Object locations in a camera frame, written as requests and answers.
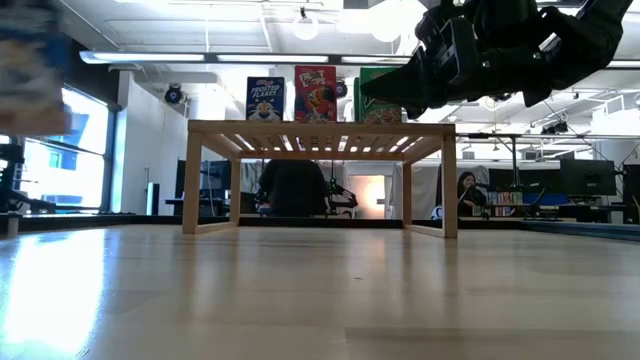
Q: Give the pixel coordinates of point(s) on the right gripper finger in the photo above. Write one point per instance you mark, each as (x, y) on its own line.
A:
(405, 90)

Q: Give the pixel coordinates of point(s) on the green Apple Jacks cereal box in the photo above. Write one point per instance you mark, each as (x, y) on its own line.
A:
(380, 116)

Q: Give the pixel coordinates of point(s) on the red Froot Loops cereal box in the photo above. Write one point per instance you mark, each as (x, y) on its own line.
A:
(315, 95)

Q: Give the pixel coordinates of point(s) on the blue Frosted Flakes cereal box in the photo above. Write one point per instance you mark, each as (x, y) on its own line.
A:
(265, 100)
(30, 75)

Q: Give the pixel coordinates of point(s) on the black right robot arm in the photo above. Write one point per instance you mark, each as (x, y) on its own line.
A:
(590, 40)

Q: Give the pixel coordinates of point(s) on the wooden slatted shelf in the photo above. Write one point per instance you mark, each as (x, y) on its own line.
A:
(320, 129)

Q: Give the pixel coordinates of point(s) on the white partition curtain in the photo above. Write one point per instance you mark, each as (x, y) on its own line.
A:
(422, 192)

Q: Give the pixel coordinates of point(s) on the black computer monitor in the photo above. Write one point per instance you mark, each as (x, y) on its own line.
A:
(525, 180)
(217, 175)
(587, 177)

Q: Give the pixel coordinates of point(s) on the white globe ceiling lamp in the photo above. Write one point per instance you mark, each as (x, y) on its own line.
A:
(306, 27)

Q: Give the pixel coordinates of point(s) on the person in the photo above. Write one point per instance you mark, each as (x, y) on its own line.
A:
(295, 190)
(470, 195)

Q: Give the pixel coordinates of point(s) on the row of books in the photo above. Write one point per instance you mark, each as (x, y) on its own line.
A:
(505, 198)

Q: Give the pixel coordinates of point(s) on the long ceiling light bar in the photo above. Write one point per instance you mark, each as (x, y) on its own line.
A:
(150, 57)

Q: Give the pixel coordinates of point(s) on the large window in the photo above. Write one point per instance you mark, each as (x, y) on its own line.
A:
(70, 165)

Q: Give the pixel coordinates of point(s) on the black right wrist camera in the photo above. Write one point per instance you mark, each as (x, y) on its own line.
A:
(457, 52)

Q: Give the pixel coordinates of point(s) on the black round ceiling camera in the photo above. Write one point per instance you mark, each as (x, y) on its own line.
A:
(341, 88)
(173, 94)

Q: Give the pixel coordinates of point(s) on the black aluminium table frame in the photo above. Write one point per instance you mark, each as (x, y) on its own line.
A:
(350, 222)

